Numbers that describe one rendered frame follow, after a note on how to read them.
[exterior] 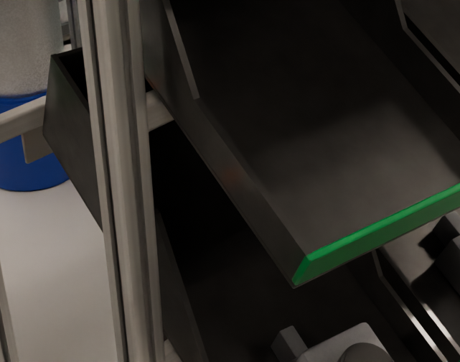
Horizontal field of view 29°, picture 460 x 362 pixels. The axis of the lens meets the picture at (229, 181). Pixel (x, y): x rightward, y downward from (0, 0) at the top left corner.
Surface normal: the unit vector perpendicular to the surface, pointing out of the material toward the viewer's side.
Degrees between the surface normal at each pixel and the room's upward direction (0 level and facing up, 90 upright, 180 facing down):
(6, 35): 90
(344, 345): 25
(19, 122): 90
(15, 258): 0
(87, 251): 0
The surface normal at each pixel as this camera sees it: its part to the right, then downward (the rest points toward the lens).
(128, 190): 0.71, 0.37
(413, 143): 0.23, -0.58
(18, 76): 0.25, 0.52
